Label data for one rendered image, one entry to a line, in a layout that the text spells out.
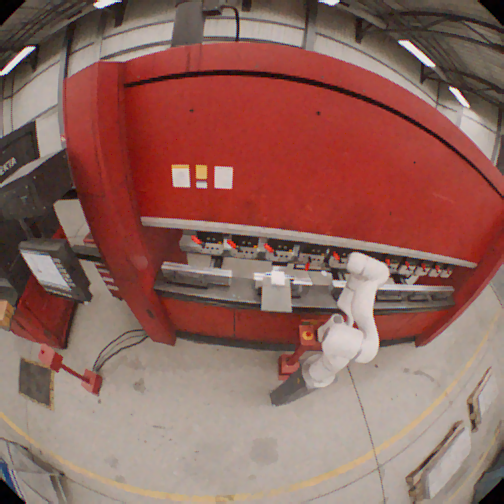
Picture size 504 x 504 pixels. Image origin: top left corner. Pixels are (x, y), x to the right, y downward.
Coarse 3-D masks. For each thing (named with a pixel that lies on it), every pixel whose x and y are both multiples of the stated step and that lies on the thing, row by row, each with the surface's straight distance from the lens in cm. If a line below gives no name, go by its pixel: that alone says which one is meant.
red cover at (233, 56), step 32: (128, 64) 110; (160, 64) 101; (192, 64) 95; (224, 64) 91; (256, 64) 90; (288, 64) 90; (320, 64) 92; (352, 64) 97; (384, 96) 102; (416, 96) 113; (448, 128) 131; (480, 160) 164
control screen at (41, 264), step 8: (24, 256) 133; (32, 256) 123; (40, 256) 114; (48, 256) 106; (32, 264) 131; (40, 264) 121; (48, 264) 113; (40, 272) 130; (48, 272) 121; (56, 272) 113; (40, 280) 141; (48, 280) 130; (56, 280) 121; (64, 288) 122
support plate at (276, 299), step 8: (264, 280) 137; (288, 280) 140; (264, 288) 133; (272, 288) 134; (280, 288) 135; (288, 288) 136; (264, 296) 129; (272, 296) 130; (280, 296) 131; (288, 296) 132; (264, 304) 126; (272, 304) 127; (280, 304) 128; (288, 304) 129; (288, 312) 126
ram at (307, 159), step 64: (128, 128) 111; (192, 128) 96; (256, 128) 91; (320, 128) 93; (384, 128) 105; (192, 192) 106; (256, 192) 100; (320, 192) 103; (384, 192) 115; (448, 192) 147; (448, 256) 194
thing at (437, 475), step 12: (468, 432) 371; (456, 444) 342; (468, 444) 381; (444, 456) 323; (456, 456) 353; (432, 468) 308; (444, 468) 332; (456, 468) 368; (432, 480) 317; (444, 480) 348; (432, 492) 334
